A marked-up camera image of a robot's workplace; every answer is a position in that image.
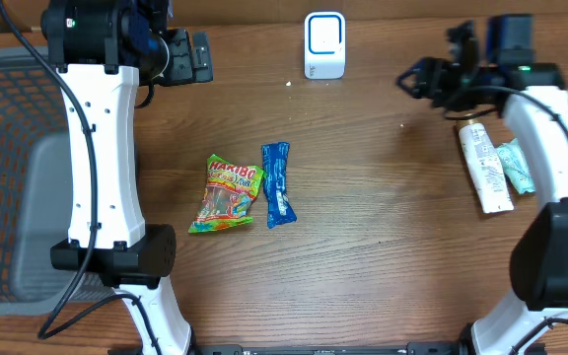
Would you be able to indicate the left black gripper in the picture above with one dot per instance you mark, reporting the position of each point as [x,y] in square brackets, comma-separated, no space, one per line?
[186,70]

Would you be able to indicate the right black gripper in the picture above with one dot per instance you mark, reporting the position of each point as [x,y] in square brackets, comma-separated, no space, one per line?
[434,71]

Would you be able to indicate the white tube with gold cap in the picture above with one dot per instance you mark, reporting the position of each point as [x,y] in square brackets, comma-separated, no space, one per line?
[484,167]

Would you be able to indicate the green gummy candy bag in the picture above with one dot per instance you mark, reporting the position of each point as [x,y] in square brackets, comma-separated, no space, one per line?
[229,192]

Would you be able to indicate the mint green wipes packet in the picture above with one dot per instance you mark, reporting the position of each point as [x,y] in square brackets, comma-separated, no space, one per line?
[515,166]

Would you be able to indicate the blue cookie packet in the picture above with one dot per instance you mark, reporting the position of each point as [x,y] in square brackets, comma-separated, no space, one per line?
[274,164]

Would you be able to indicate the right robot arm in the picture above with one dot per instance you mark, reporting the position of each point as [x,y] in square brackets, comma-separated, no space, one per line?
[503,76]

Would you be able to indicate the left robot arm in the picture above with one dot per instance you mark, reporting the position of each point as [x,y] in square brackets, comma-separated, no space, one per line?
[100,53]

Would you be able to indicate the white barcode scanner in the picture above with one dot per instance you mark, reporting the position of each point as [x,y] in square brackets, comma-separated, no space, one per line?
[324,45]

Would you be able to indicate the grey plastic mesh basket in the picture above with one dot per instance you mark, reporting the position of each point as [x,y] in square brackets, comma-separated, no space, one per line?
[35,186]

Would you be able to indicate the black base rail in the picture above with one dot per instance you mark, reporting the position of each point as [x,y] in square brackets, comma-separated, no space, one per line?
[323,350]

